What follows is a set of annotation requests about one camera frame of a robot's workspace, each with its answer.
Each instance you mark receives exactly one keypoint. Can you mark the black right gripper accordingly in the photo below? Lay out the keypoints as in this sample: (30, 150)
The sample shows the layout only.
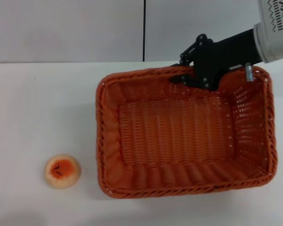
(224, 54)

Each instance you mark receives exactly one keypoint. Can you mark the orange woven rectangular basket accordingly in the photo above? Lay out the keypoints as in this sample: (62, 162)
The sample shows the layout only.
(179, 131)

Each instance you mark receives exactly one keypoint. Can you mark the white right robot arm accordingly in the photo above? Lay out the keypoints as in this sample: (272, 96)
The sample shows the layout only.
(273, 35)

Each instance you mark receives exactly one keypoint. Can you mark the silver metal pin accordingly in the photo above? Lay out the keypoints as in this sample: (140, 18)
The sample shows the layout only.
(248, 73)

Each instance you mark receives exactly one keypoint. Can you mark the round bun with orange topping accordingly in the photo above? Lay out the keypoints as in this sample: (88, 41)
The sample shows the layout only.
(61, 171)

